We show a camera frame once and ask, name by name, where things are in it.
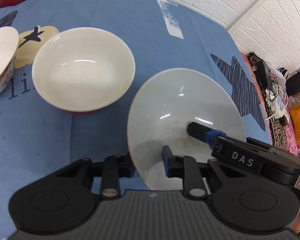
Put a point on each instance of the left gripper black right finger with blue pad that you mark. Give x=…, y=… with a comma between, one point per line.
x=188, y=170

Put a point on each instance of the red bowl white inside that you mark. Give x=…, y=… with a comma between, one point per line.
x=83, y=70

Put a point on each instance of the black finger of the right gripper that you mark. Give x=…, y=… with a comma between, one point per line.
x=203, y=133

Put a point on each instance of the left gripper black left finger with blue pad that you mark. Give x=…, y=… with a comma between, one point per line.
x=114, y=168

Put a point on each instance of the white bowl red pattern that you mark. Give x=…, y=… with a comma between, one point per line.
x=9, y=39

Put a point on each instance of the plain white bowl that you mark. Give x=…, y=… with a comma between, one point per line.
x=160, y=113

